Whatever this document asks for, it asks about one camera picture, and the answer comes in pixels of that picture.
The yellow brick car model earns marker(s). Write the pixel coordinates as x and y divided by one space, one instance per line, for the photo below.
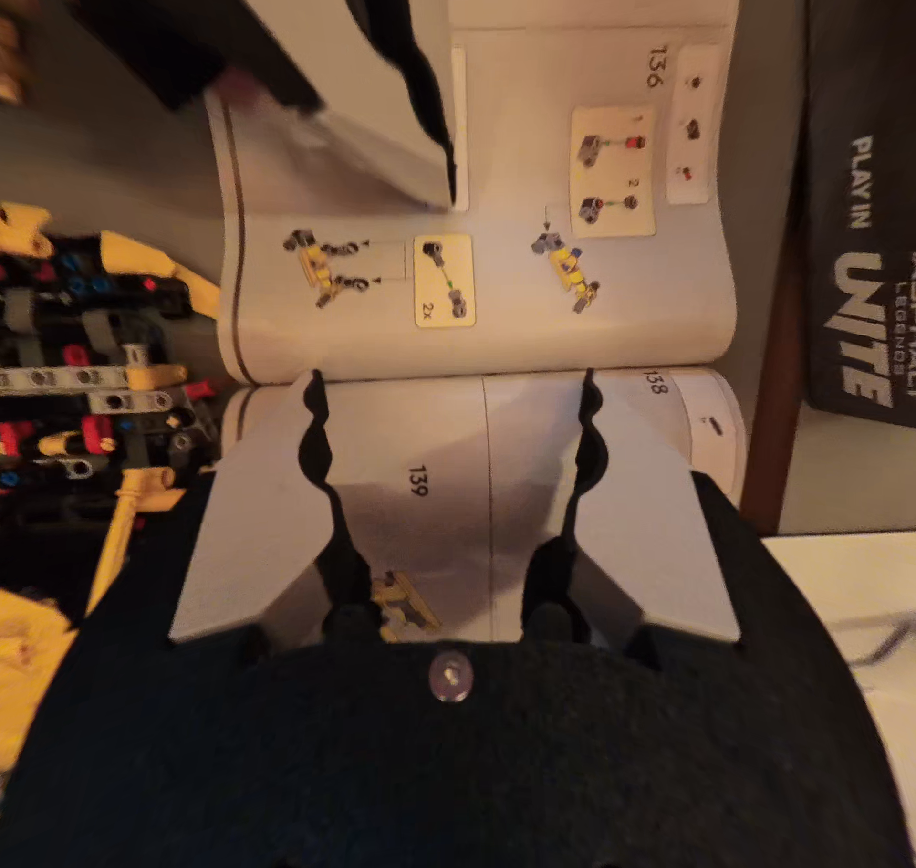
43 379

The dark car set box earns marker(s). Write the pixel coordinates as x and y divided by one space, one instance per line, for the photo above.
859 166

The building instruction booklet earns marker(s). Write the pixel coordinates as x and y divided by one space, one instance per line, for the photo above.
501 295

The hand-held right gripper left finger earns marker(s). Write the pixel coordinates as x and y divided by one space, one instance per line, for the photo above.
250 524

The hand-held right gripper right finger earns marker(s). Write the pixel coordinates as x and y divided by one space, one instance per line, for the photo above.
658 539

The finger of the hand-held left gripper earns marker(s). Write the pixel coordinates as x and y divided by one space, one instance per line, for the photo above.
322 45

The white document stand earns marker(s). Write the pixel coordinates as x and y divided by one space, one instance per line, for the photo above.
837 596

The grey desk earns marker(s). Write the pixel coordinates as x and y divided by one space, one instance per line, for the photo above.
107 152

